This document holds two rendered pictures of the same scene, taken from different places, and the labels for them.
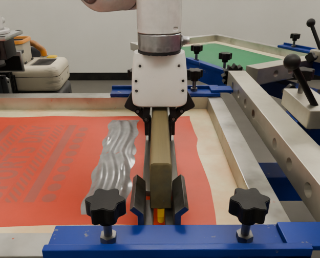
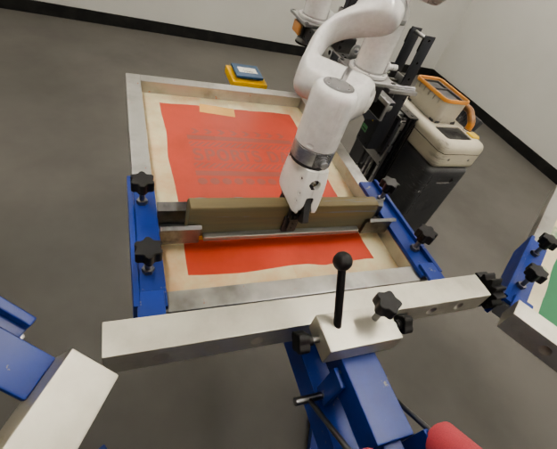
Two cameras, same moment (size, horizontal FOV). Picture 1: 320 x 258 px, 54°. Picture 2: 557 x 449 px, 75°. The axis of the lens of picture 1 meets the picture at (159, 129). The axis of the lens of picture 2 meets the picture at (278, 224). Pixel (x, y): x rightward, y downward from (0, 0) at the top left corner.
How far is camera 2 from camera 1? 0.58 m
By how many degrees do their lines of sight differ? 51
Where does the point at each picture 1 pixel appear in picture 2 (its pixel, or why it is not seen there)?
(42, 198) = (200, 177)
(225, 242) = not seen: hidden behind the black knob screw
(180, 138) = (317, 250)
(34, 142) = (269, 159)
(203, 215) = (200, 266)
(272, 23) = not seen: outside the picture
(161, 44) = (294, 149)
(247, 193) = (153, 246)
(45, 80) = (430, 149)
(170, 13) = (308, 129)
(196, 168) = (267, 264)
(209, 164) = (278, 273)
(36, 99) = not seen: hidden behind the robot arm
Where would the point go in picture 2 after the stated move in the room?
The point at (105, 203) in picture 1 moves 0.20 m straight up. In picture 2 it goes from (136, 179) to (136, 69)
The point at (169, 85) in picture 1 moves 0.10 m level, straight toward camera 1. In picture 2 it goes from (291, 186) to (238, 185)
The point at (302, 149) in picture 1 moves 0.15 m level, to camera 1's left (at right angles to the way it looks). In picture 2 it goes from (257, 312) to (235, 237)
